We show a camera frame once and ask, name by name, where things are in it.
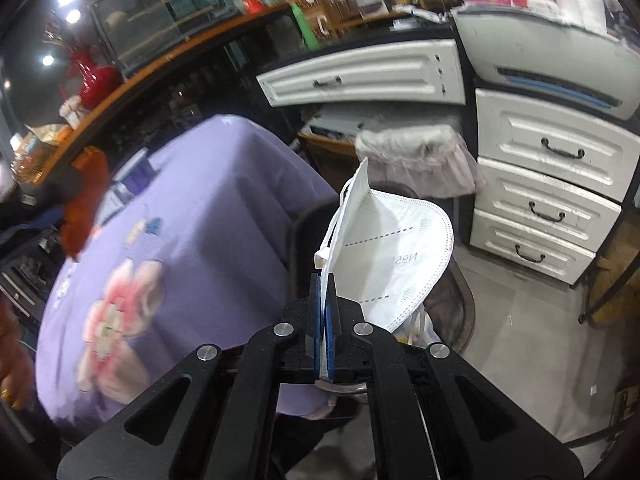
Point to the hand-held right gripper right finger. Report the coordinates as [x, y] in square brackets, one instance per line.
[331, 340]

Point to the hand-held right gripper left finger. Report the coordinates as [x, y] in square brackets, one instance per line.
[315, 320]

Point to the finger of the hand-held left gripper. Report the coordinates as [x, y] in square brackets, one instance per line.
[55, 182]

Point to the orange foam fruit net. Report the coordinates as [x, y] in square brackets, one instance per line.
[85, 210]

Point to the white face mask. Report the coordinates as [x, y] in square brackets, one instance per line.
[390, 240]

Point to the dark round waste bin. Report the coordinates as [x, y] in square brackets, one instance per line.
[457, 305]

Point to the person's left hand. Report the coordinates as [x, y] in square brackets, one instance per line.
[11, 355]

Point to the gold gift basket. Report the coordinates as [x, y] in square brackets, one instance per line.
[40, 142]

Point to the red ornament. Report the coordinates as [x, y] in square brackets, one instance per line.
[97, 85]

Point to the purple floral tablecloth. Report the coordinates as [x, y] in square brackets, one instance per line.
[215, 200]

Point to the wooden counter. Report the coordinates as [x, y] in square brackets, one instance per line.
[165, 57]

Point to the glass display case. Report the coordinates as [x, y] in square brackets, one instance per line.
[150, 25]

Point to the bin with pink liner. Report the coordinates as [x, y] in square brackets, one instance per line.
[415, 160]

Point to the wide white drawer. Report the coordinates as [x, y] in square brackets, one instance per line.
[375, 75]

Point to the white drawer cabinet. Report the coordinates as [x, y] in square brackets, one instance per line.
[550, 180]

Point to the green bottle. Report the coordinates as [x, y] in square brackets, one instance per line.
[302, 27]

